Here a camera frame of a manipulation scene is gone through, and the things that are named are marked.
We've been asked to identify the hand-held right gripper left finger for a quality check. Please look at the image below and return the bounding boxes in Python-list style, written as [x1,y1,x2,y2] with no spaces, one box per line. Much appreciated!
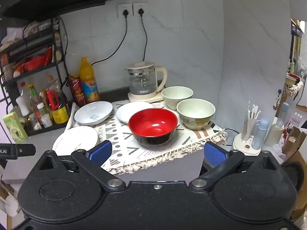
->
[36,140,126,192]

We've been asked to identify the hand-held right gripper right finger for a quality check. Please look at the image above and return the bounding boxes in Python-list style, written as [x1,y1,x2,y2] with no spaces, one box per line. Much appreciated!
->
[189,141,277,193]

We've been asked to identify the white plate brown rim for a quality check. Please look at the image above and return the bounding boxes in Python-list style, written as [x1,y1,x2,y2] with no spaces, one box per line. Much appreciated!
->
[52,126,99,153]

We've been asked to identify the white plate blue print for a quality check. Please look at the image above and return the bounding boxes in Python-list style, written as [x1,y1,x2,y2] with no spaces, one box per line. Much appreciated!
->
[74,101,113,126]

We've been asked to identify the pale green bowl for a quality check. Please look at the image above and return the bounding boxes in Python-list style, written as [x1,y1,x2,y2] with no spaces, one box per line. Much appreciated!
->
[177,98,216,130]
[161,86,194,111]

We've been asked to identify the red and black bowl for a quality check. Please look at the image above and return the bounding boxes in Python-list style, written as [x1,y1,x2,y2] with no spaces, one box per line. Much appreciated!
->
[128,108,178,147]

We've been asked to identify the patterned fringed place mat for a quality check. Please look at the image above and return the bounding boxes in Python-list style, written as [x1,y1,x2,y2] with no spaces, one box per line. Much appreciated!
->
[64,99,228,175]

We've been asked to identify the green carton box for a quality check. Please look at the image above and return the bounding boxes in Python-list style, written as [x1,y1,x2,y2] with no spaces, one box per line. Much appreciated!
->
[2,112,29,144]

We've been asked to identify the cream bottle drying stand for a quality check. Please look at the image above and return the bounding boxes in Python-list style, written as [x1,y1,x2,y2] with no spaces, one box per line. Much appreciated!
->
[233,133,262,156]

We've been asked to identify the small clear spice jar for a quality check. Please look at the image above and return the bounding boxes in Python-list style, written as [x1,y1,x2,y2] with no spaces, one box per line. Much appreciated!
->
[29,114,42,131]

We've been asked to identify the oil bottle tall white cap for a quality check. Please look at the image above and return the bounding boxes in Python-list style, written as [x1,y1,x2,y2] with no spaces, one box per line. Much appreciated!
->
[16,96,33,130]

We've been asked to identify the small bottle white cap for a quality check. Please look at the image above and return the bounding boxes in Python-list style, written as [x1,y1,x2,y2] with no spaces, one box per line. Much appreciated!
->
[36,103,50,118]

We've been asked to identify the blue thermos bottle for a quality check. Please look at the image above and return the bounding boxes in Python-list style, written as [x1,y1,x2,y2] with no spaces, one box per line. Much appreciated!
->
[252,118,270,150]

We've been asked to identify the red snack can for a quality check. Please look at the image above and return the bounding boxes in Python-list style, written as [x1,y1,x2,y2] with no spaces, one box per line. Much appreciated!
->
[69,75,83,94]
[73,92,87,106]

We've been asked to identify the green and red label bottle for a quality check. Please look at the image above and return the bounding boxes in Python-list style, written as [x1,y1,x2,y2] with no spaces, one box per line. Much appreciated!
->
[28,83,40,107]

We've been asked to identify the clear bottle red cap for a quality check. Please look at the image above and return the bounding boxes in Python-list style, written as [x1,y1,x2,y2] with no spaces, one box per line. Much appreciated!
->
[19,82,31,99]

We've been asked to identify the white bottle blue cap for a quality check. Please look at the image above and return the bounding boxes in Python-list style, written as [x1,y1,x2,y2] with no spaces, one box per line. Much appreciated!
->
[265,103,290,147]

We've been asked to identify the orange juice bottle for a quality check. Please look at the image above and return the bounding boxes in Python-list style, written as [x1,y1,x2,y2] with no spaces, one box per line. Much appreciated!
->
[79,57,100,103]

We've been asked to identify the brown cardboard box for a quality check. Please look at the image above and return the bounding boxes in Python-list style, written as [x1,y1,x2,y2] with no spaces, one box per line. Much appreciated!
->
[282,126,307,155]

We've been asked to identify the black round object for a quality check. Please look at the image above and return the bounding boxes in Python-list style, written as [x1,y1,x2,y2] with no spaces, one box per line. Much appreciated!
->
[281,162,305,193]

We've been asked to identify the glass electric kettle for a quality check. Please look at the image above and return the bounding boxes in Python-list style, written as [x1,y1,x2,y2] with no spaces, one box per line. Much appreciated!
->
[124,62,168,95]

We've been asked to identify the red plastic packet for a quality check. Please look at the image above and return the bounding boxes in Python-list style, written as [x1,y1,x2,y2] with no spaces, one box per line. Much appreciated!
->
[23,48,52,71]

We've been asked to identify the black storage rack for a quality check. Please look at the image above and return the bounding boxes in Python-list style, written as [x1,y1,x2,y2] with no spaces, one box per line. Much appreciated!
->
[0,17,73,136]

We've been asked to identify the black range hood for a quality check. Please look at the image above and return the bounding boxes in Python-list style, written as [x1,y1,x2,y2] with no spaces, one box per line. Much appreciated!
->
[0,0,142,21]

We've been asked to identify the dark oil bottle red handle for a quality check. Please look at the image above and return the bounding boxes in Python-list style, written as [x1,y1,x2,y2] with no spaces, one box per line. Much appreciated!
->
[45,76,70,125]

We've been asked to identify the black plug with cable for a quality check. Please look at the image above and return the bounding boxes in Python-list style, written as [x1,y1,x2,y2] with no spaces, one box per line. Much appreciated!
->
[138,8,148,62]
[91,9,129,67]

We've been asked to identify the white wall socket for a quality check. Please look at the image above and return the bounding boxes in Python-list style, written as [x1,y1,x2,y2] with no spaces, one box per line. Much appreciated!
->
[133,2,147,17]
[117,3,133,19]

